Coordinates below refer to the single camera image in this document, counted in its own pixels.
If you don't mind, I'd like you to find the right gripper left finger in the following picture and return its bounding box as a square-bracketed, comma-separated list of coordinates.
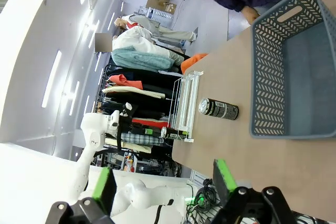
[46, 167, 117, 224]

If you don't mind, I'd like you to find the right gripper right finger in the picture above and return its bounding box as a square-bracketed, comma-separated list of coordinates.
[211, 158, 297, 224]

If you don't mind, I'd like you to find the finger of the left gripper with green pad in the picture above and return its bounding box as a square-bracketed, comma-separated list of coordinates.
[143, 127, 163, 136]

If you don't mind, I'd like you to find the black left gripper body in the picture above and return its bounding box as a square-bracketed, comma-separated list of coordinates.
[119, 115, 148, 137]

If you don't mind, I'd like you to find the person's right hand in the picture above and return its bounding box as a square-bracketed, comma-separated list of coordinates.
[240, 5, 261, 25]

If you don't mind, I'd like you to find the plaid hanging garment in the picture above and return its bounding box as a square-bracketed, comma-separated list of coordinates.
[120, 132, 165, 145]

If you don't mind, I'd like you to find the white plastic crate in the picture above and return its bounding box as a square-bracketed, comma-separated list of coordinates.
[188, 169, 211, 186]

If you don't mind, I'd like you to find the cream hanging garment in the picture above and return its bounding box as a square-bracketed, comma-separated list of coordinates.
[101, 86, 166, 100]

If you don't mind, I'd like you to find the orange red folded garment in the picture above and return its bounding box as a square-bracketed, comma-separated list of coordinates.
[108, 74, 144, 90]

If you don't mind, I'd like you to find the black clothes rack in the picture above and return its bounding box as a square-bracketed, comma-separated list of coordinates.
[93, 61, 184, 163]

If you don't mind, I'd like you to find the teal fleece coat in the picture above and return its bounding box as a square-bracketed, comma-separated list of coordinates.
[111, 46, 176, 73]

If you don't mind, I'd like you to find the orange fabric cushion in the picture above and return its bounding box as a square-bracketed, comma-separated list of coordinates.
[180, 52, 209, 75]

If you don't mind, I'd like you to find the figure in white coat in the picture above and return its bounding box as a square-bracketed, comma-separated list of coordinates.
[93, 26, 186, 65]

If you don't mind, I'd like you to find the mannequin in beige trousers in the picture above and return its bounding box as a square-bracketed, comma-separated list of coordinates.
[114, 14, 198, 42]

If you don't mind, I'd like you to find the cardboard box with holes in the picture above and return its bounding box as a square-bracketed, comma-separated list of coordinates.
[145, 0, 178, 15]

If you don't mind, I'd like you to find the blue plastic woven basket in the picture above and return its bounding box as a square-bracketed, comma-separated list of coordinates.
[249, 0, 336, 141]

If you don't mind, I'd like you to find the black cable bundle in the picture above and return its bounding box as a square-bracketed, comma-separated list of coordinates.
[183, 178, 225, 224]

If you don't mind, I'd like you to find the white wire can dispenser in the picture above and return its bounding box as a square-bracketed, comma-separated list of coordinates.
[169, 70, 204, 143]

